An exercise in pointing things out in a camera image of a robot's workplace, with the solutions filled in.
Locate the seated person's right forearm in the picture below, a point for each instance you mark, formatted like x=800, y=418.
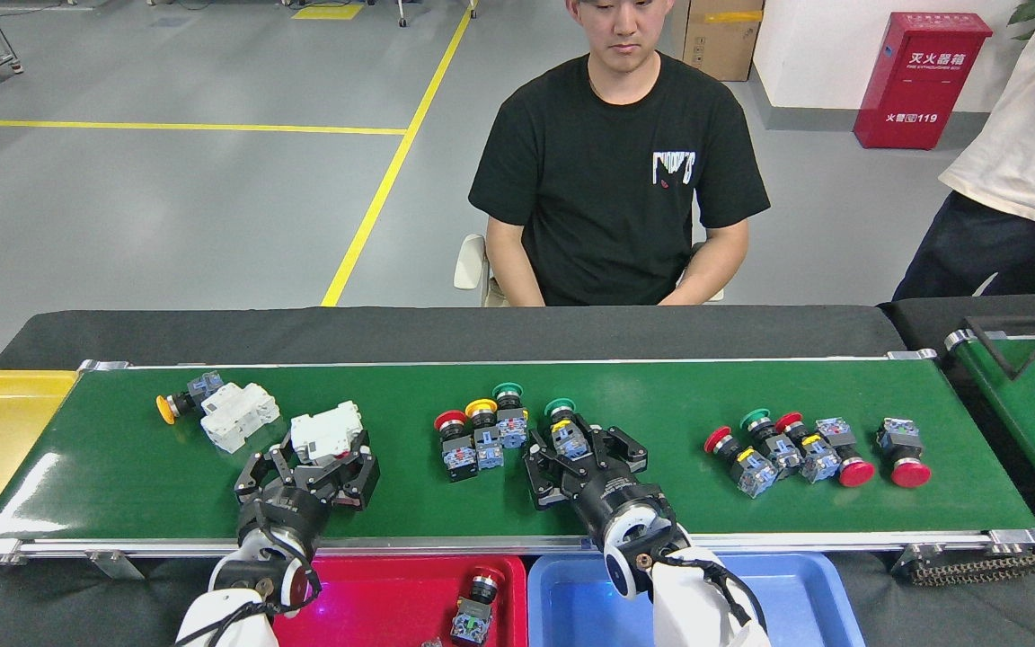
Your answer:
x=517, y=283

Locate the yellow push button switch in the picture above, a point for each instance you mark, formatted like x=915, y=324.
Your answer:
x=484, y=436
x=183, y=404

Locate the white wheeled stand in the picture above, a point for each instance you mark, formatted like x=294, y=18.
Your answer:
x=402, y=20

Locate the green potted plant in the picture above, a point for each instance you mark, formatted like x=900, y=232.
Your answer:
x=1030, y=13

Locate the white circuit breaker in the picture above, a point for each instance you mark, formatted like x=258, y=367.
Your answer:
x=327, y=431
x=239, y=416

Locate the black guide frame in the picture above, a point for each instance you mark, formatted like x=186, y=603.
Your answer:
x=989, y=353

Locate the seated person's left forearm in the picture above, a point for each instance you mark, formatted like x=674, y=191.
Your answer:
x=702, y=283

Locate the blue plastic tray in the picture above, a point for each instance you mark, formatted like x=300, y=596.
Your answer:
x=805, y=611

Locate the cardboard box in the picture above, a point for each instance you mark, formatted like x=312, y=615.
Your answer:
x=720, y=45

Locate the grey office chair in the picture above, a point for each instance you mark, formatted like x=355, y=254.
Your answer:
x=471, y=261

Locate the red push button switch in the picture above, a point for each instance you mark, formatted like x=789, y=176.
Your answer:
x=805, y=449
x=474, y=607
x=456, y=449
x=902, y=449
x=738, y=460
x=845, y=449

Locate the red fire extinguisher box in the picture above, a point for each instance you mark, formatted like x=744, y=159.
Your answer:
x=922, y=90

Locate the red plastic tray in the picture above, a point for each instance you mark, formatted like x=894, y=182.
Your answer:
x=374, y=602

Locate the seated person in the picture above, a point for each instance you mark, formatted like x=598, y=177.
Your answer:
x=616, y=180

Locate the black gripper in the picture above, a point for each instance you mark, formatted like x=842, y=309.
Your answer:
x=284, y=517
x=616, y=499

